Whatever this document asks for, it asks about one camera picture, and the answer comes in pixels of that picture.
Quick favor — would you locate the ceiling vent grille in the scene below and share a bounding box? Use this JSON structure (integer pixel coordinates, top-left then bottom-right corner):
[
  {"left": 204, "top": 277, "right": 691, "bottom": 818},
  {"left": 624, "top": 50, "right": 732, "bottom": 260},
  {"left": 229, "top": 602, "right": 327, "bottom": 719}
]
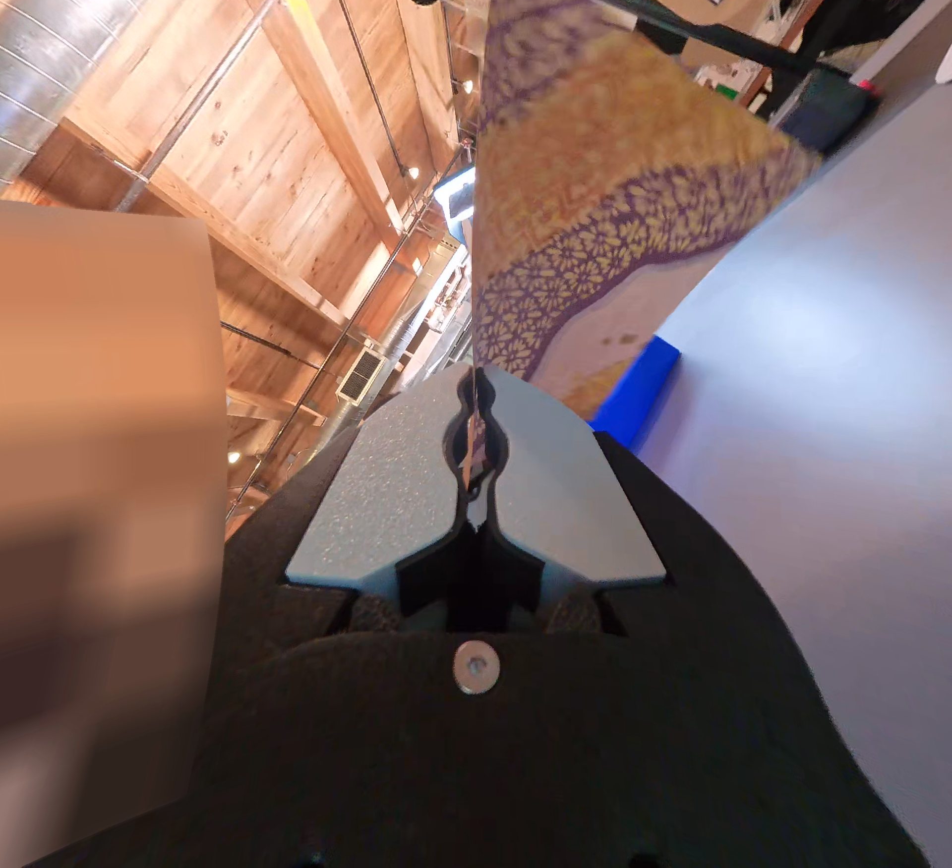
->
[{"left": 335, "top": 349, "right": 386, "bottom": 405}]

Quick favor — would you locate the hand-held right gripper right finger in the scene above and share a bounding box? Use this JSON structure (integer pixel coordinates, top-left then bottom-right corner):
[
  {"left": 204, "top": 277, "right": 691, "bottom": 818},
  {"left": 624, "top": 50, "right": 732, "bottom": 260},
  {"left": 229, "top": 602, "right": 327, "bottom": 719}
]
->
[{"left": 476, "top": 368, "right": 668, "bottom": 615}]

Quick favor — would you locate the purple gold patterned origami paper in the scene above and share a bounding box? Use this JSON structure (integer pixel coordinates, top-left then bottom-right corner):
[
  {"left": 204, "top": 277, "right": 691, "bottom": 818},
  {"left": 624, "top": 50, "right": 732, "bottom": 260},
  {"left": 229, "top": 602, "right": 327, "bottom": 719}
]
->
[{"left": 467, "top": 0, "right": 825, "bottom": 497}]

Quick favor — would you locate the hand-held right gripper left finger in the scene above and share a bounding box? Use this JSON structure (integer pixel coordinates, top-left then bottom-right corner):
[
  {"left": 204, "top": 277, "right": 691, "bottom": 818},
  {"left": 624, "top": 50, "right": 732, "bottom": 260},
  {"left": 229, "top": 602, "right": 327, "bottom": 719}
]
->
[{"left": 286, "top": 364, "right": 478, "bottom": 615}]

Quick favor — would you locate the blue block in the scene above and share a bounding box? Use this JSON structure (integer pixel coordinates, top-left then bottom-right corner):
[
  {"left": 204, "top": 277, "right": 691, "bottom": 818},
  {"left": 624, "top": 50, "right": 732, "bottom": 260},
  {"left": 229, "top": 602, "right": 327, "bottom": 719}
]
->
[{"left": 591, "top": 335, "right": 682, "bottom": 454}]

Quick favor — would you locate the silver ventilation duct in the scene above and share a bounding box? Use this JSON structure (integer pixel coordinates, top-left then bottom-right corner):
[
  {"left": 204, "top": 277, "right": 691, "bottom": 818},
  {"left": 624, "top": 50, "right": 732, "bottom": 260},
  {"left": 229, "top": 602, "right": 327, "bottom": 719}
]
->
[{"left": 0, "top": 0, "right": 198, "bottom": 186}]

